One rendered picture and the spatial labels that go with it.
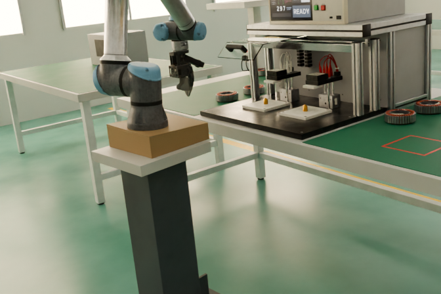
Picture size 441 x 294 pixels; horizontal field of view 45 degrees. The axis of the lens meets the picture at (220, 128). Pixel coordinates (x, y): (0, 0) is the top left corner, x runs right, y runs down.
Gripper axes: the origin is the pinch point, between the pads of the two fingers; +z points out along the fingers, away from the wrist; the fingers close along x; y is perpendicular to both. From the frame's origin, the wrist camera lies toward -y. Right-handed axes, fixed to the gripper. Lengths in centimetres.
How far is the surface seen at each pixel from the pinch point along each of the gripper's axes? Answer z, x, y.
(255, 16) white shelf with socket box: -25, -56, -92
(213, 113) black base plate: 7.1, 16.7, -0.6
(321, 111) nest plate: 6, 58, -24
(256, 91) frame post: 4.0, 10.6, -31.1
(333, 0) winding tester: -37, 57, -34
